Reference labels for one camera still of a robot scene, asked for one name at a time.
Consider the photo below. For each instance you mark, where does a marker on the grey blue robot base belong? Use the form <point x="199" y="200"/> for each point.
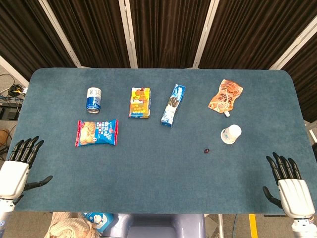
<point x="153" y="226"/>

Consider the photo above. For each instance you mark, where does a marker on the grey metal frame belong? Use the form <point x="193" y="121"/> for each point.
<point x="312" y="135"/>

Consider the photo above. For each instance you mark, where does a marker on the blue white cartoon package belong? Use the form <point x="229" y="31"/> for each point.
<point x="100" y="220"/>

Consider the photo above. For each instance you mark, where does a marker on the dark brown curtain panel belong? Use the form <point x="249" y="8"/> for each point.
<point x="252" y="32"/>
<point x="168" y="32"/>
<point x="24" y="32"/>
<point x="307" y="86"/>
<point x="94" y="32"/>

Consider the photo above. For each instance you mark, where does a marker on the blue red snack bag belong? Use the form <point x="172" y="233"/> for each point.
<point x="96" y="132"/>

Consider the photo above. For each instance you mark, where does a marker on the blue white drink can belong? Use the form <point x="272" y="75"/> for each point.
<point x="94" y="100"/>

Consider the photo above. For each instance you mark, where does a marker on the small dark red candy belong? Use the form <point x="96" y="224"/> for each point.
<point x="206" y="150"/>

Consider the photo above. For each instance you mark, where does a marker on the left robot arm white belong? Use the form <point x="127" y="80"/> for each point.
<point x="5" y="210"/>

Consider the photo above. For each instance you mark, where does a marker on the long blue cookie box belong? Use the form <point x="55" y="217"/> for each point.
<point x="173" y="105"/>

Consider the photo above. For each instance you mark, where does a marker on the metal table leg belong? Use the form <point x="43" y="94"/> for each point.
<point x="220" y="226"/>

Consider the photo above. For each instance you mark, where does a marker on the orange spout pouch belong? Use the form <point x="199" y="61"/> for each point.
<point x="225" y="96"/>

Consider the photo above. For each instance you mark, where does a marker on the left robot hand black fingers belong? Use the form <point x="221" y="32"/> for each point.
<point x="15" y="173"/>

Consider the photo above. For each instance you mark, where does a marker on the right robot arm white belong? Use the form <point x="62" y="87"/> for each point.
<point x="301" y="228"/>

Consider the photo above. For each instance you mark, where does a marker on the black equipment box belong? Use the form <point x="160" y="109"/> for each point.
<point x="8" y="111"/>

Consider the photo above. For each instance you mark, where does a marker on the yellow blue snack box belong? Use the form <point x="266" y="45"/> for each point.
<point x="140" y="102"/>

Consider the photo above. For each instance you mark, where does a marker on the white paper cup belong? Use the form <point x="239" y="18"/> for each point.
<point x="230" y="134"/>

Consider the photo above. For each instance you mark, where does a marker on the white partition post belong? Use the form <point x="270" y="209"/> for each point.
<point x="12" y="70"/>
<point x="205" y="33"/>
<point x="294" y="44"/>
<point x="60" y="33"/>
<point x="128" y="33"/>

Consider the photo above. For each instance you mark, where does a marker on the beige knitted cloth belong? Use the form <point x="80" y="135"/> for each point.
<point x="67" y="226"/>

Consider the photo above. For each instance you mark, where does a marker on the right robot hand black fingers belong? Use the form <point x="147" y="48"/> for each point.
<point x="294" y="196"/>

